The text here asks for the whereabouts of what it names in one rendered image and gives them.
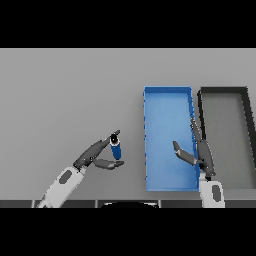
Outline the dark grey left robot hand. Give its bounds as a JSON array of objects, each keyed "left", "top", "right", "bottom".
[{"left": 72, "top": 129, "right": 125, "bottom": 173}]

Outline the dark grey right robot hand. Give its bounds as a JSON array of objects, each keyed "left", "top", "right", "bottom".
[{"left": 171, "top": 117, "right": 217, "bottom": 182}]

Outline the blue pipe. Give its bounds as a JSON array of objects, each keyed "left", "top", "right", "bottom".
[{"left": 109, "top": 132, "right": 123, "bottom": 161}]

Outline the dark grey bin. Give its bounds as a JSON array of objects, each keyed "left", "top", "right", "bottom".
[{"left": 196, "top": 86, "right": 256, "bottom": 191}]

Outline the blue bin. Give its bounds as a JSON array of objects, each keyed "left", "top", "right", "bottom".
[{"left": 142, "top": 85, "right": 202, "bottom": 192}]

